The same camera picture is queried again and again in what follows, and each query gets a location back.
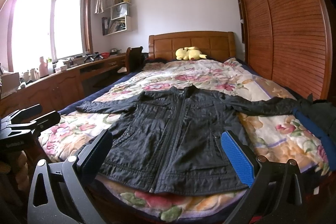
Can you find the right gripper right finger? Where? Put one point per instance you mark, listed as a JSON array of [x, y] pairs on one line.
[[275, 187]]

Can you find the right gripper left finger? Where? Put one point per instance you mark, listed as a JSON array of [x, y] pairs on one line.
[[57, 193]]

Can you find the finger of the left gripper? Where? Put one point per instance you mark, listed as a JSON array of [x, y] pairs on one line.
[[42, 123], [20, 115]]

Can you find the black jacket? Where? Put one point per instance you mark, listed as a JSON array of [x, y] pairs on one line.
[[169, 141]]

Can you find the dark clothes pile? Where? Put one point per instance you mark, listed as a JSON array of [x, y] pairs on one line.
[[318, 116]]

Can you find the wooden desk cabinet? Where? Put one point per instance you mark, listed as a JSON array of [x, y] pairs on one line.
[[59, 90]]

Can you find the pink bottle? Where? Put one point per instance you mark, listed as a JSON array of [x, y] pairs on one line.
[[43, 67]]

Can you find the floral bed blanket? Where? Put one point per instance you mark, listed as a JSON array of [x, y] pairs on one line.
[[278, 138]]

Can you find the navy blue bed sheet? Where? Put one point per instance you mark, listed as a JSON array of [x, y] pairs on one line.
[[72, 107]]

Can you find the window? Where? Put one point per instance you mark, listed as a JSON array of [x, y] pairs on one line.
[[54, 29]]

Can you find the wooden chair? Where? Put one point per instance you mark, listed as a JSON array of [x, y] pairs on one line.
[[133, 59]]

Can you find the wooden headboard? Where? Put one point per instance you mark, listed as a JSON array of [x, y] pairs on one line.
[[217, 45]]

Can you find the yellow Pikachu plush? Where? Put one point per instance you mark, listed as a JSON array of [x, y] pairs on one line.
[[189, 54]]

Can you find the wooden louvered wardrobe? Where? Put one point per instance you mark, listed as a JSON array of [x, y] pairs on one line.
[[292, 42]]

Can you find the white wall shelf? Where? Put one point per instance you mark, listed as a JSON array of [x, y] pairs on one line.
[[119, 19]]

